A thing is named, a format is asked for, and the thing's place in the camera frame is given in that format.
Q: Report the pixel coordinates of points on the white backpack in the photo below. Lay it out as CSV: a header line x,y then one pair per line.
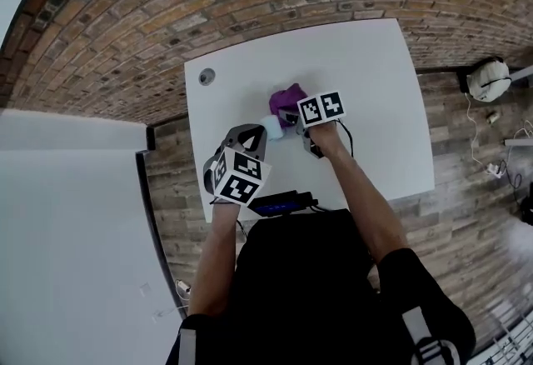
x,y
487,80

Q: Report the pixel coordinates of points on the person's black shirt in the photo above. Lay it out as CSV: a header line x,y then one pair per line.
x,y
308,296

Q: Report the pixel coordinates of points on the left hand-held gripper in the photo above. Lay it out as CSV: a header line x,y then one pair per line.
x,y
237,178

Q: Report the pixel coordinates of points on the white charger plug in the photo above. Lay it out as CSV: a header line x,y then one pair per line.
x,y
183,288

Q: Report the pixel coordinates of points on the person's left forearm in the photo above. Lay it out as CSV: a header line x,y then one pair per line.
x,y
212,263

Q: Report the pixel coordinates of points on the white table with grey frame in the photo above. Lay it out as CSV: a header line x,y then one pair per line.
x,y
520,142

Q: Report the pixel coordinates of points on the purple cleaning cloth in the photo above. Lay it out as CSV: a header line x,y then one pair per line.
x,y
285,98

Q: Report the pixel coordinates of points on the black electronics box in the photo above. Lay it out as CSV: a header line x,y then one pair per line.
x,y
275,207

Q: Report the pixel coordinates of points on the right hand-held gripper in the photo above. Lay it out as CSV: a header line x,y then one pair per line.
x,y
320,109

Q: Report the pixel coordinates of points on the white table with black edge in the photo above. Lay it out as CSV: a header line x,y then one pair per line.
x,y
75,230

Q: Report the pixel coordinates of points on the grey table grommet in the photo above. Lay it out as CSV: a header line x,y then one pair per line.
x,y
207,76

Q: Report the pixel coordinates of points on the small can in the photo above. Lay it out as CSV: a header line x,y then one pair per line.
x,y
493,117

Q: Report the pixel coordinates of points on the person's right forearm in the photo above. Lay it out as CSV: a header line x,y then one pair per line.
x,y
366,196

